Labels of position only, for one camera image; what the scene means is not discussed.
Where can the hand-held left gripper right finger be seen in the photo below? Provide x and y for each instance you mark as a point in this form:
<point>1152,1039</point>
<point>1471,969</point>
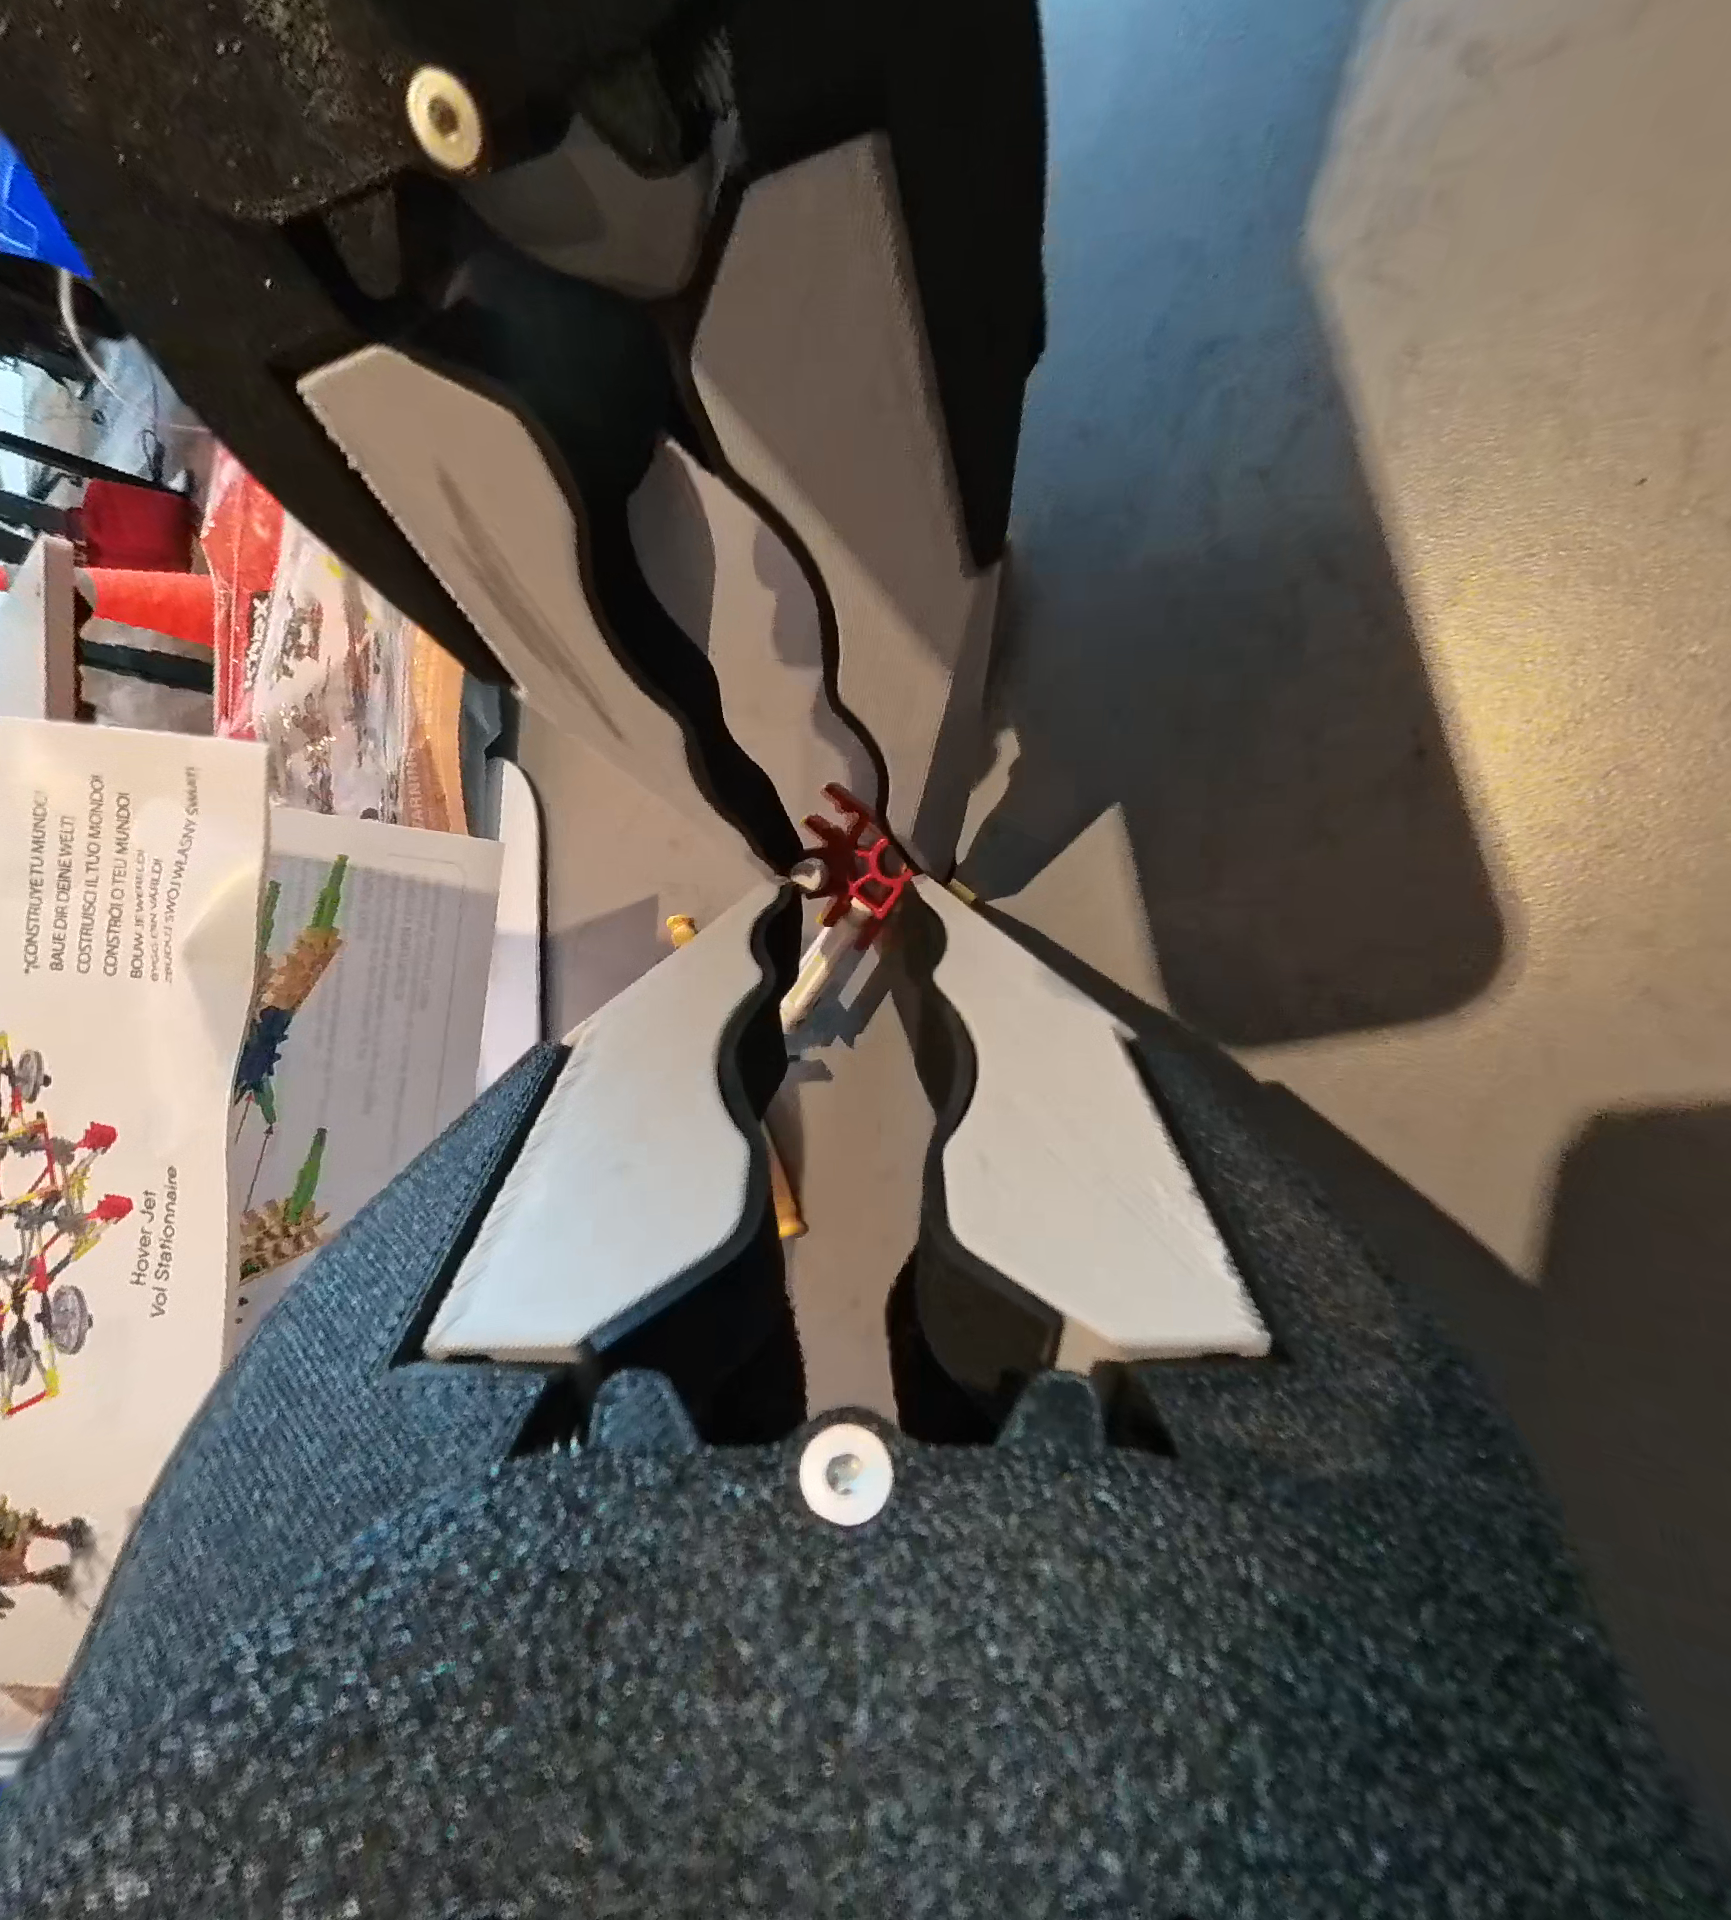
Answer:
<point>1088,1186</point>

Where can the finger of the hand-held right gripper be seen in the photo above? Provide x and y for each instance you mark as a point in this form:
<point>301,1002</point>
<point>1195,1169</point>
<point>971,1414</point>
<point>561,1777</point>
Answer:
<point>833,373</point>
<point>472,495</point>

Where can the orange printed toy box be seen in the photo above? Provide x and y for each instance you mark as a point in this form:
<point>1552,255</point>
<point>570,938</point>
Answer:
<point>339,674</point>

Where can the long yellow toy rod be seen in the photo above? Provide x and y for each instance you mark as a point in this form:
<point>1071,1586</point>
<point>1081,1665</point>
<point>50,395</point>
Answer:
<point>786,1203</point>

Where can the printed instruction sheet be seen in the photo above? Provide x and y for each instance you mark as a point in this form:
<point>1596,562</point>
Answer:
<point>70,1054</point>

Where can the red connector with white rod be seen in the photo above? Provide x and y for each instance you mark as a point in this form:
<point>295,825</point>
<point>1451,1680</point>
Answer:
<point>871,871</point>

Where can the orange traffic cone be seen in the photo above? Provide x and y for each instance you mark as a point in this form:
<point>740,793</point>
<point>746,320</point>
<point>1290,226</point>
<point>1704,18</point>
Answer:
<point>129,600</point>

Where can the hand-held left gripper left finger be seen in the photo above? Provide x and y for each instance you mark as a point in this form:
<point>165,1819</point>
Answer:
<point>611,1186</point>

